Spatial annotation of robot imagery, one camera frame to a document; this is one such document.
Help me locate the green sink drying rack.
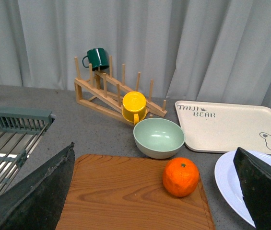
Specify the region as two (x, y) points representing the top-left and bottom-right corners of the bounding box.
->
(0, 106), (54, 195)

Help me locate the beige bear tray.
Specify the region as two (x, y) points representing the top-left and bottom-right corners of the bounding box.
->
(175, 101), (271, 155)

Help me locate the green bowl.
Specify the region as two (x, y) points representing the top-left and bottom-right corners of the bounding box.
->
(133, 118), (185, 159)

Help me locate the dark green mug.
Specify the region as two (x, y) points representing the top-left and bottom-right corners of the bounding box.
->
(82, 47), (109, 71)

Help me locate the wooden cutting board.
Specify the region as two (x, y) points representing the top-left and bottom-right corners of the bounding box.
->
(57, 154), (215, 230)

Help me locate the grey curtain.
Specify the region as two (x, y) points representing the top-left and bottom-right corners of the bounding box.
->
(0, 0), (271, 106)

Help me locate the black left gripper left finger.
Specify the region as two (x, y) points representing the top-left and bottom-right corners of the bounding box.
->
(0, 143), (75, 230)

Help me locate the wooden dish rack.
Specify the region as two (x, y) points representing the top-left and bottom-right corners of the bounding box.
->
(74, 55), (168, 127)

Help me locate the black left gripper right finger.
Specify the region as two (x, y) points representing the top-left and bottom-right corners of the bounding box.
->
(233, 147), (271, 230)

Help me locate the yellow mug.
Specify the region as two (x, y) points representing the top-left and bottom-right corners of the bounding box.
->
(122, 91), (147, 125)

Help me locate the orange fruit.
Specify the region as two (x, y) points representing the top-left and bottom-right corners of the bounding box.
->
(162, 157), (200, 197)

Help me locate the white round plate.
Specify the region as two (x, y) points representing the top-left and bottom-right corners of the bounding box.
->
(214, 150), (271, 227)

